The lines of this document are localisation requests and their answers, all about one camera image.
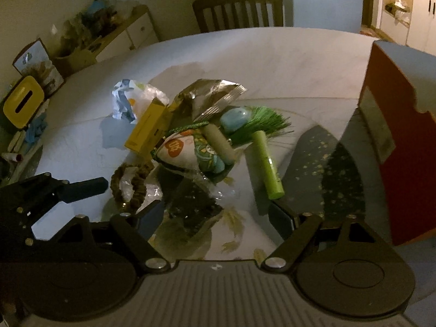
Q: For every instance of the yellow tissue box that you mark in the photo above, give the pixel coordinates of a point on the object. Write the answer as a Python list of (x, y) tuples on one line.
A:
[(34, 87)]

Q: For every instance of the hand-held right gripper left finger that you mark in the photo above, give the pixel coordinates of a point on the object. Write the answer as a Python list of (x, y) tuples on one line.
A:
[(150, 217)]

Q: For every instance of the silver foil packet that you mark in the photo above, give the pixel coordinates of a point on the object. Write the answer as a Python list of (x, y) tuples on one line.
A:
[(204, 95)]

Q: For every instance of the pile of clutter bags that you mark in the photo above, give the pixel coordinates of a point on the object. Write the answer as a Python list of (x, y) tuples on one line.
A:
[(92, 24)]

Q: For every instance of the wooden sideboard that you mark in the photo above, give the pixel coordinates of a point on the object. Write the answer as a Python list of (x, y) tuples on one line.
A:
[(138, 30)]

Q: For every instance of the white embroidered sachet pouch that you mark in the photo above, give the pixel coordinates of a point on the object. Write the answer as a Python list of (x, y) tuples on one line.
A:
[(177, 150)]

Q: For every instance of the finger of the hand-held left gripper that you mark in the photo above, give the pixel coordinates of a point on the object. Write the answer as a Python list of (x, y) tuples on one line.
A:
[(87, 186)]

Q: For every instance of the green tube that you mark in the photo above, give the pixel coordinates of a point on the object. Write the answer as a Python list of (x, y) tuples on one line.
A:
[(267, 167)]

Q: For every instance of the clear plastic wrapper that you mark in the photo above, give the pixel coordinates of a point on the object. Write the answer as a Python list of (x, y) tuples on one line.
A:
[(127, 187)]

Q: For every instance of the brown scrunchie in wrapper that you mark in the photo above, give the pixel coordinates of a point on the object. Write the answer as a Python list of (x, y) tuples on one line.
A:
[(115, 177)]

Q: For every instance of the red cardboard box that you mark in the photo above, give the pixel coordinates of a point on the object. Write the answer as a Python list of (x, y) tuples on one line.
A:
[(402, 163)]

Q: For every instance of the printed picture carton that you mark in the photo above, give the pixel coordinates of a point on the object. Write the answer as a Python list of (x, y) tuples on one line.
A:
[(34, 61)]

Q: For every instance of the white blue plastic bag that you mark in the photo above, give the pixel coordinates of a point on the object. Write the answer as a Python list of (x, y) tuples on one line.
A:
[(123, 99)]

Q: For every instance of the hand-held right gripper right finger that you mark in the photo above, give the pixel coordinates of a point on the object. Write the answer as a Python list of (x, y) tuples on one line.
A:
[(281, 217)]

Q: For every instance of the green tassel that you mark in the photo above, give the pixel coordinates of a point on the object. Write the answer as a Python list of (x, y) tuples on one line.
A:
[(269, 119)]

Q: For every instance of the pale green cylinder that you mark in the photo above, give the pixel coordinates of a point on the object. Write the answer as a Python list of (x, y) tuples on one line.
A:
[(219, 143)]

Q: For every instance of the white shoe cabinet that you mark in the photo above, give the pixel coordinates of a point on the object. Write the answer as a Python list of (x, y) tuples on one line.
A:
[(422, 24)]

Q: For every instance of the blue oval soap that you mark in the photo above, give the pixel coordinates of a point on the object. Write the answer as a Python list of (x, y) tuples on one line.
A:
[(235, 119)]

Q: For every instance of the dark packet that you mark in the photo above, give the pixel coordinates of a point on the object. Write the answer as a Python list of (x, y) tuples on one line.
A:
[(194, 206)]

